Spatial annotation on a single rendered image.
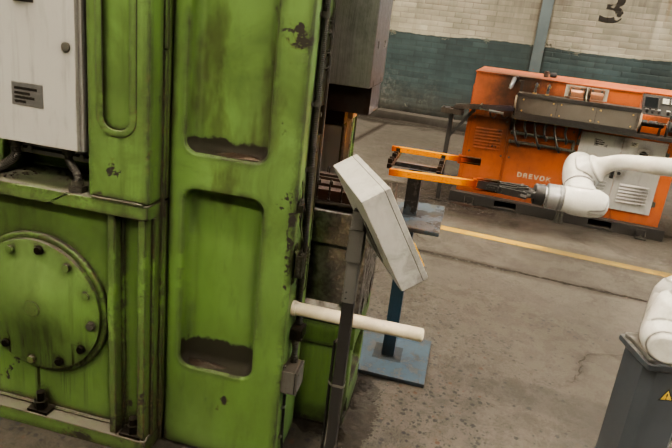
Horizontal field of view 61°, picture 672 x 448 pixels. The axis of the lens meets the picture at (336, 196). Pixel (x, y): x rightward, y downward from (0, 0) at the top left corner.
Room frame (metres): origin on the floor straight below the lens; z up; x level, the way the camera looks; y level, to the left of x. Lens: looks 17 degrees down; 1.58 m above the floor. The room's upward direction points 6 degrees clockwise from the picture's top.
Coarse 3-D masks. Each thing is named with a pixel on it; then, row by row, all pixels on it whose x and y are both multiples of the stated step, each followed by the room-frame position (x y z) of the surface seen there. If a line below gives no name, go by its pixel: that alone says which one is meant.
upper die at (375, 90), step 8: (336, 88) 1.99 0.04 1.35; (344, 88) 1.98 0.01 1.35; (352, 88) 1.98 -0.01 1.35; (360, 88) 1.97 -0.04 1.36; (376, 88) 2.07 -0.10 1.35; (328, 96) 1.99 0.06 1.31; (336, 96) 1.99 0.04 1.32; (344, 96) 1.98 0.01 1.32; (352, 96) 1.98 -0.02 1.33; (360, 96) 1.97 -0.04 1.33; (368, 96) 1.97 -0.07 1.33; (376, 96) 2.09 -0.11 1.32; (328, 104) 1.99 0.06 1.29; (336, 104) 1.99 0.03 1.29; (344, 104) 1.98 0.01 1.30; (352, 104) 1.98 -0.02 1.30; (360, 104) 1.97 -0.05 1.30; (368, 104) 1.97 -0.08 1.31; (376, 104) 2.12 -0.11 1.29; (352, 112) 1.97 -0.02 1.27; (360, 112) 1.97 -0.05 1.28; (368, 112) 1.96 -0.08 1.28
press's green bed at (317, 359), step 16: (368, 304) 2.26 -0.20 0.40; (304, 320) 1.96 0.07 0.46; (304, 336) 1.96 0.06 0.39; (320, 336) 1.95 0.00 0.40; (336, 336) 1.94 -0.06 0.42; (352, 336) 1.92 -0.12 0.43; (304, 352) 1.96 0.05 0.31; (320, 352) 1.95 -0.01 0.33; (352, 352) 1.98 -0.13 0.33; (304, 368) 1.96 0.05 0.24; (320, 368) 1.95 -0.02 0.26; (352, 368) 2.13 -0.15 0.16; (304, 384) 1.96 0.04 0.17; (320, 384) 1.95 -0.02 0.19; (352, 384) 2.11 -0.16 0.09; (304, 400) 1.96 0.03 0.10; (320, 400) 1.95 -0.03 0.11; (304, 416) 1.96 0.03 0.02; (320, 416) 1.94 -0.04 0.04
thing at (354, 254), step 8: (352, 232) 1.48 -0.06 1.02; (360, 232) 1.48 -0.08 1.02; (368, 232) 1.47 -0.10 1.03; (352, 240) 1.48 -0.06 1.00; (360, 240) 1.48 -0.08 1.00; (352, 248) 1.48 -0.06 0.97; (360, 248) 1.48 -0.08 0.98; (376, 248) 1.46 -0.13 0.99; (352, 256) 1.48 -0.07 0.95; (360, 256) 1.48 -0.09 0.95
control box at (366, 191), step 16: (352, 160) 1.62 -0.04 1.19; (352, 176) 1.50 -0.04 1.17; (368, 176) 1.46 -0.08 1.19; (352, 192) 1.42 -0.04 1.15; (368, 192) 1.36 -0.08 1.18; (384, 192) 1.33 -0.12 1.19; (368, 208) 1.32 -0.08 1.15; (384, 208) 1.33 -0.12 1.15; (368, 224) 1.39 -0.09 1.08; (384, 224) 1.33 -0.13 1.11; (400, 224) 1.34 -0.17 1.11; (368, 240) 1.63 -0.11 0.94; (384, 240) 1.34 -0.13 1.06; (400, 240) 1.35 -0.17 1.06; (384, 256) 1.36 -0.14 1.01; (400, 256) 1.35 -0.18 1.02; (416, 256) 1.36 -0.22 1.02; (400, 272) 1.35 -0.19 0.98; (416, 272) 1.36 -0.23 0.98; (400, 288) 1.35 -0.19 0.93
